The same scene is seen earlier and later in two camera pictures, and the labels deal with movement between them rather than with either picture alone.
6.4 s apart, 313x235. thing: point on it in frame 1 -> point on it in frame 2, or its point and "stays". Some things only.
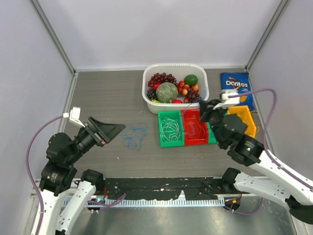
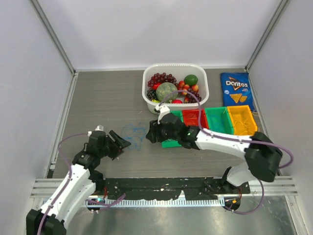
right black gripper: x=206 y=108 -> x=154 y=131
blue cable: x=133 y=134 stays
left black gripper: x=107 y=130 -> x=120 y=143
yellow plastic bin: x=243 y=112 stays
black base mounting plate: x=194 y=188 stays
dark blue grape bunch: x=151 y=94 stays
